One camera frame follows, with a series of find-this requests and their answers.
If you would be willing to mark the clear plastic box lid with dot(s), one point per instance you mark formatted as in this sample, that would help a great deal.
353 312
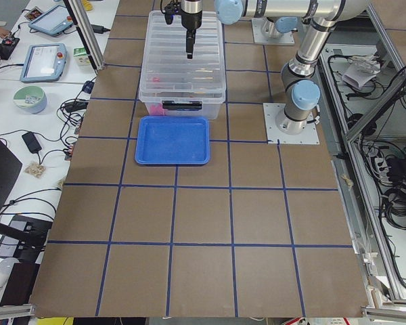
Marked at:
165 55

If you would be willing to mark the clear plastic storage box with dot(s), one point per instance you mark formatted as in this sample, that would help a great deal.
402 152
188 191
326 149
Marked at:
163 101

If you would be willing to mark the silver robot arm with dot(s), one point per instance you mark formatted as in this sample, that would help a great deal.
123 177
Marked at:
302 94

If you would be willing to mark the blue plastic tray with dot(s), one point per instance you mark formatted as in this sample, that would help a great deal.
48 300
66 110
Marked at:
173 140

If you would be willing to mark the green white carton box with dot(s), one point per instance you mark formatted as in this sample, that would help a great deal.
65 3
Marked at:
80 56

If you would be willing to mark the far teach pendant tablet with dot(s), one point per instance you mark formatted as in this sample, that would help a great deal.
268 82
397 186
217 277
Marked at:
53 22

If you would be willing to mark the teach pendant tablet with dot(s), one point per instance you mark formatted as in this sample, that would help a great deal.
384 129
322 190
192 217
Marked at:
53 22
44 63

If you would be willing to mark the near teach pendant tablet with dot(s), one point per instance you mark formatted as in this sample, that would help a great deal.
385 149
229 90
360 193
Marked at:
44 63

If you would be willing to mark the green ceramic bowl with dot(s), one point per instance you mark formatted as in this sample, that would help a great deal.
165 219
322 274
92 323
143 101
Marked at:
31 99

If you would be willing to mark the white paper stack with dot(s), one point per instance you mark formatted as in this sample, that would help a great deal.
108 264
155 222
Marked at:
362 70

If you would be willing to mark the black power adapter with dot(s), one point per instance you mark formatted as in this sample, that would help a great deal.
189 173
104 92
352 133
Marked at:
31 142

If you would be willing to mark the small snack bag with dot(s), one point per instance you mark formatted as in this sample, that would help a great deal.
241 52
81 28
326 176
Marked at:
35 169

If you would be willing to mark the white power strip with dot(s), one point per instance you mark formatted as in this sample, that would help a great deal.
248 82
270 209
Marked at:
379 165

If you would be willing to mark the white cylinder bottle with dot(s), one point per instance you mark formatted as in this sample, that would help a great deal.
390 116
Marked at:
6 267

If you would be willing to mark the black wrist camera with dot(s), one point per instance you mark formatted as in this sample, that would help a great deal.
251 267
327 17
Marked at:
170 10

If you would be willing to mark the rear robot base plate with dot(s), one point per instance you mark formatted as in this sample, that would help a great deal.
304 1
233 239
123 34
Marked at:
274 31

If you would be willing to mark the aluminium frame post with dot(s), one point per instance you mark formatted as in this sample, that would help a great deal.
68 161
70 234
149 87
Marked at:
85 31

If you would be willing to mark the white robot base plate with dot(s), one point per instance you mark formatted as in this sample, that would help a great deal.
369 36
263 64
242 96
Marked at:
281 130

